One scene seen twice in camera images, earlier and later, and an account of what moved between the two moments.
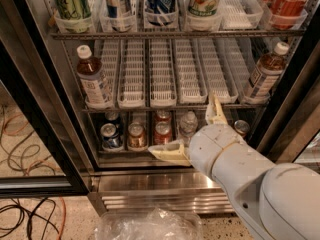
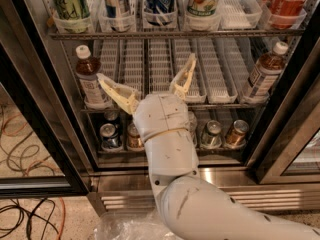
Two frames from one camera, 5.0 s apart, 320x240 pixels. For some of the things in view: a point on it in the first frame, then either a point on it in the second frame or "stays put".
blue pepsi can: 161,4 stays put
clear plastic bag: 153,224 stays put
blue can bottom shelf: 110,138 stays put
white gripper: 213,146 to 160,115
